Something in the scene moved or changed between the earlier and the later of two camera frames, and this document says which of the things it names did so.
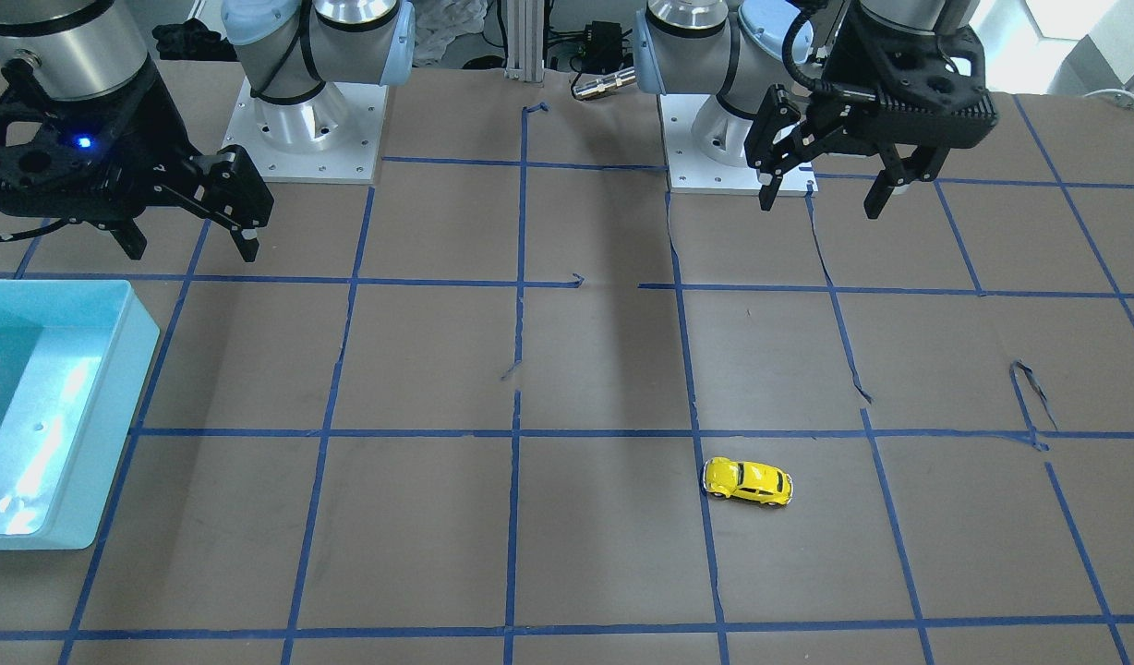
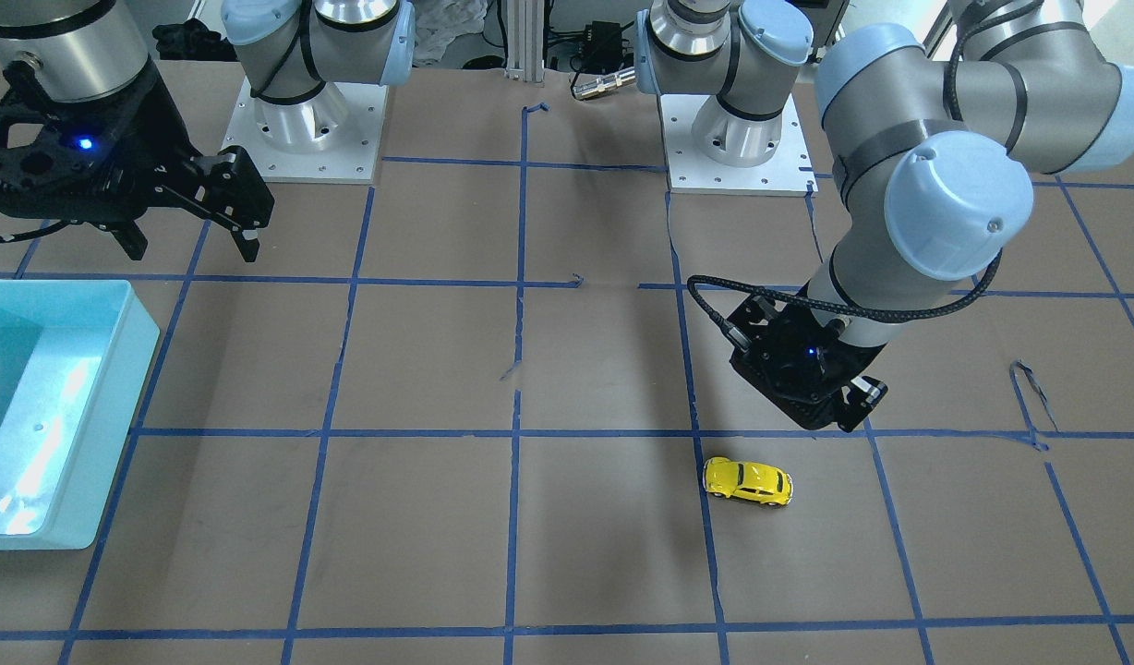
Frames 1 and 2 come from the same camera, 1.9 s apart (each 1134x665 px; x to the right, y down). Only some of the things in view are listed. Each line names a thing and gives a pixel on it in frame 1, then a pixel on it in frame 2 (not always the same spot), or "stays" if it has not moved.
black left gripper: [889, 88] -> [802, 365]
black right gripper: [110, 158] stays
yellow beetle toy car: [753, 481] stays
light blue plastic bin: [61, 366] stays
